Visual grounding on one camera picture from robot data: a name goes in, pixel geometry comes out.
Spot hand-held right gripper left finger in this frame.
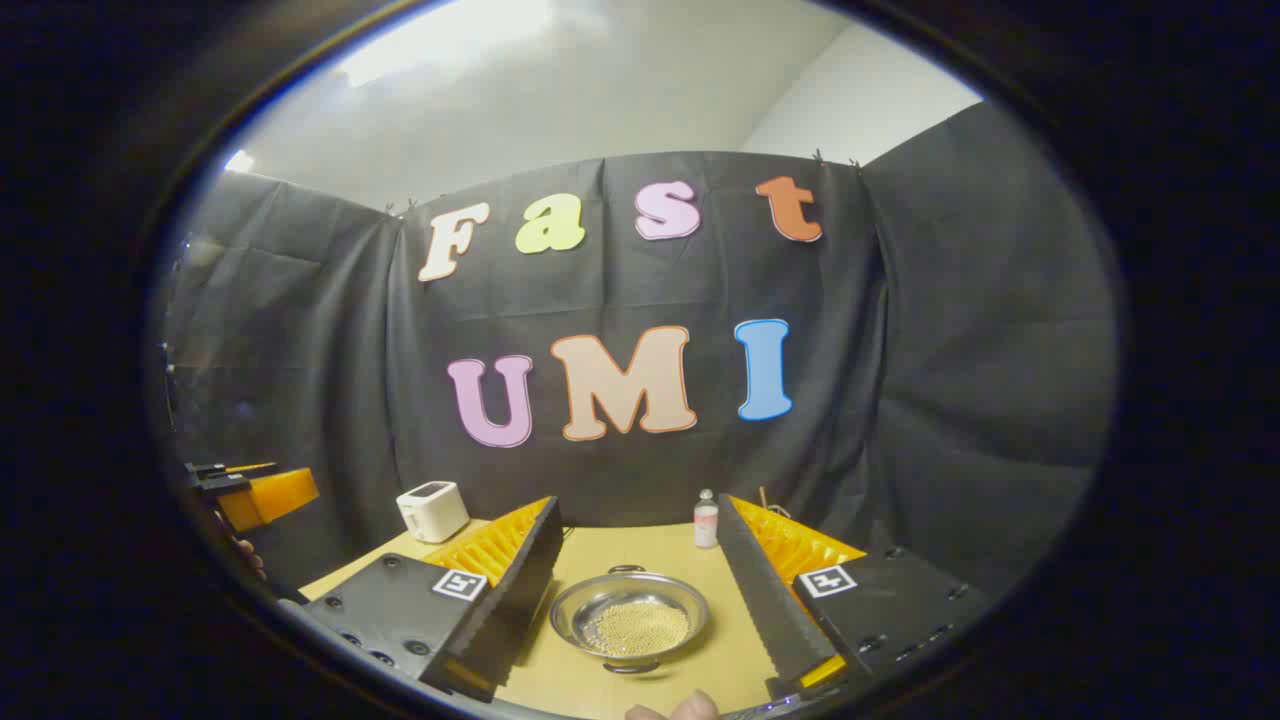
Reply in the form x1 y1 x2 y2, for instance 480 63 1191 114
300 495 564 703

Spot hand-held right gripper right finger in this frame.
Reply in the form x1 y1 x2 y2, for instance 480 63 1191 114
716 493 996 701

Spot stainless steel pot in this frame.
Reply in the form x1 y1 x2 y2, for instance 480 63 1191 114
549 565 711 674

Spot pile of yellow soybeans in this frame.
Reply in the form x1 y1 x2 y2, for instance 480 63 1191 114
580 598 691 656

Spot white toaster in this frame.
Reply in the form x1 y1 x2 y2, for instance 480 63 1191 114
396 481 471 544

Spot black backdrop cloth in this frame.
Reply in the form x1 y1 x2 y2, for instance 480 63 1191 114
160 100 1119 601

